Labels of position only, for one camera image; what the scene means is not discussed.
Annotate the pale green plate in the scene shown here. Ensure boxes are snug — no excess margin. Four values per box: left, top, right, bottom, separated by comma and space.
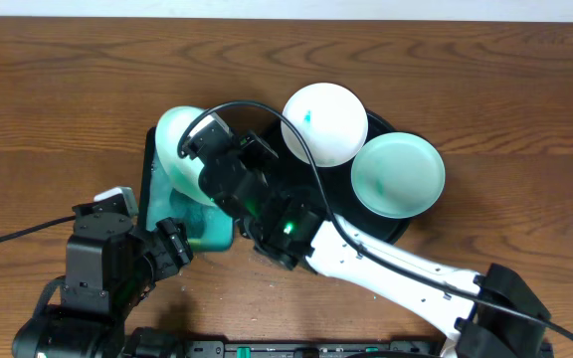
154, 106, 215, 207
350, 132, 446, 219

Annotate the white plate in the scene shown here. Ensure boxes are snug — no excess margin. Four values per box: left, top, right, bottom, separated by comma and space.
283, 83, 368, 167

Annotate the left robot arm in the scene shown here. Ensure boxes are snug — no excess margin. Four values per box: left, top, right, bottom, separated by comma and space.
11, 213, 193, 357

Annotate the black round tray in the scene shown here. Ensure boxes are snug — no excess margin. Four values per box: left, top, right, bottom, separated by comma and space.
261, 121, 411, 244

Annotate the black rectangular water tray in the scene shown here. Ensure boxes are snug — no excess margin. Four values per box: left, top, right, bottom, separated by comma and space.
137, 127, 235, 253

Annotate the green scrub sponge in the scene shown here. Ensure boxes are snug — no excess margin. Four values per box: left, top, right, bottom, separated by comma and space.
169, 191, 219, 247

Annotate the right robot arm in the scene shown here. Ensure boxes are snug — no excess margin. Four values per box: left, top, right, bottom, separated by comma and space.
178, 114, 550, 357

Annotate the pale green plate front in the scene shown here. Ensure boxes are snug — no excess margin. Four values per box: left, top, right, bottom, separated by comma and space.
154, 106, 215, 207

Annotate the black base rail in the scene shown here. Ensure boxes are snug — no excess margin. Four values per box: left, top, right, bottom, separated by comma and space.
121, 339, 447, 358

